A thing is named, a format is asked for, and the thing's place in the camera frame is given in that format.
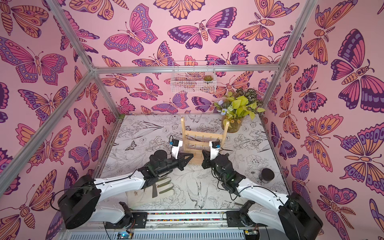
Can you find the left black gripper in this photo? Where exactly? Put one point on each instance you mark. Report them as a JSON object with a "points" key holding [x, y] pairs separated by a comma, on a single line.
{"points": [[183, 163]]}

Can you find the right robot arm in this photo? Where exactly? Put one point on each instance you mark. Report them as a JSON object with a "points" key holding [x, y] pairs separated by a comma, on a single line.
{"points": [[289, 214]]}

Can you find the small black round object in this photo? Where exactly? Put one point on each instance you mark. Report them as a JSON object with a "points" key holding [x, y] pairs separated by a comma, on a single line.
{"points": [[266, 175]]}

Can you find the wooden jewelry display stand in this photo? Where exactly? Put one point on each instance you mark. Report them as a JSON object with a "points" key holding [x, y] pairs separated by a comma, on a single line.
{"points": [[195, 142]]}

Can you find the small succulent in basket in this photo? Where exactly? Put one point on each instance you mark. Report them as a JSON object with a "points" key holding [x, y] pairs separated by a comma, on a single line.
{"points": [[208, 78]]}

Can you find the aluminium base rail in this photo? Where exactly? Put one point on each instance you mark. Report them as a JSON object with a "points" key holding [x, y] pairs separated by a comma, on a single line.
{"points": [[178, 225]]}

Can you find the white green work glove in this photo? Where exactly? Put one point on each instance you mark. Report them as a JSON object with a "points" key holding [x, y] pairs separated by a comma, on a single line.
{"points": [[162, 189]]}

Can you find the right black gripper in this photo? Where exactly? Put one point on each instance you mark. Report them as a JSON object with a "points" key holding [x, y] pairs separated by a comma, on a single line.
{"points": [[210, 160]]}

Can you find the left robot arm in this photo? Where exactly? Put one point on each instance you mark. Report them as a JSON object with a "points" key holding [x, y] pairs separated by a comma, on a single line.
{"points": [[80, 202]]}

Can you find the potted green plant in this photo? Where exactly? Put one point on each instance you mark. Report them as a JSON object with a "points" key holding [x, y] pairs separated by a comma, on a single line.
{"points": [[234, 107]]}

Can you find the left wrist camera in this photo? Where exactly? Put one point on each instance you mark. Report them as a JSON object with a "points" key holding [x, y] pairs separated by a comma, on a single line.
{"points": [[175, 147]]}

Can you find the white wire basket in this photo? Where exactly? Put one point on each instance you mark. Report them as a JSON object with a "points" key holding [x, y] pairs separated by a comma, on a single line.
{"points": [[188, 76]]}

